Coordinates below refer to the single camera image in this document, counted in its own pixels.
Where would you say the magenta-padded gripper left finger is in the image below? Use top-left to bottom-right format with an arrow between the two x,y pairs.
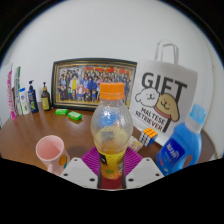
59,147 -> 102,190

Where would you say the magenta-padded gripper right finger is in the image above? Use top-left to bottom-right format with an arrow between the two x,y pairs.
121,148 -> 165,190

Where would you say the orange-capped juice bottle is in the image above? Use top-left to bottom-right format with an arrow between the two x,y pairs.
90,82 -> 134,181

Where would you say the small snack packet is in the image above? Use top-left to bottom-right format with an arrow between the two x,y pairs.
128,135 -> 144,154

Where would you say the puzzle cube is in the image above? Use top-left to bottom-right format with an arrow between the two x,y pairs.
138,127 -> 159,148

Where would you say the pink mug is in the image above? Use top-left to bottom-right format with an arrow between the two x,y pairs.
35,134 -> 71,177

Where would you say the blue detergent bottle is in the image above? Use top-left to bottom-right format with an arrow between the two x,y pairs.
155,103 -> 208,177

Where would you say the green packet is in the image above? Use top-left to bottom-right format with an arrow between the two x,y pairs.
67,110 -> 83,121
54,108 -> 69,116

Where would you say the dark blue pump bottle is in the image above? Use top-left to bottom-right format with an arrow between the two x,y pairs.
27,79 -> 40,114

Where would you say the white lotion bottle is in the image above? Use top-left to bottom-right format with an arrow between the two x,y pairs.
18,87 -> 32,116

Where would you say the framed group picture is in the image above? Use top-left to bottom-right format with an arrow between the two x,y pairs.
50,58 -> 138,112

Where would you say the white paper gift bag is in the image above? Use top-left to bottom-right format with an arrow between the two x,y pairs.
129,39 -> 199,147

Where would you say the pink and white box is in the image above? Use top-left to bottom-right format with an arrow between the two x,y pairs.
6,69 -> 18,120

